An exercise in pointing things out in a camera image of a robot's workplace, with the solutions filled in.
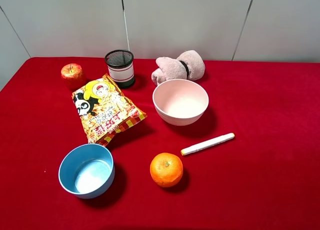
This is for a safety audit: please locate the orange mandarin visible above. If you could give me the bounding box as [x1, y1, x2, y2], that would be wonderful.
[149, 152, 184, 187]

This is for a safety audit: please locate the pink bowl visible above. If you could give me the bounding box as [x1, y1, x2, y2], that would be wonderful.
[152, 79, 209, 126]

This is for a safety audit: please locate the white marker pen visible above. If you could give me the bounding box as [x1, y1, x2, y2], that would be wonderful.
[180, 133, 235, 156]

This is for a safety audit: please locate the pink rolled towel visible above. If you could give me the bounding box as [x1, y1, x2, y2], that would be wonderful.
[151, 50, 205, 85]

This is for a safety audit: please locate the yellow snack bag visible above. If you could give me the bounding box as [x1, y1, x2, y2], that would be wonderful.
[72, 74, 147, 146]

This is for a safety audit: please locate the black mesh pen holder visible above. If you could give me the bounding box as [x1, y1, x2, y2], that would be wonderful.
[104, 50, 135, 89]

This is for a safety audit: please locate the red apple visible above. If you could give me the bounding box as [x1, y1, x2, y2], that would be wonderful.
[60, 63, 87, 91]

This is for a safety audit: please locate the blue bowl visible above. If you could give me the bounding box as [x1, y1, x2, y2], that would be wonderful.
[58, 144, 115, 199]

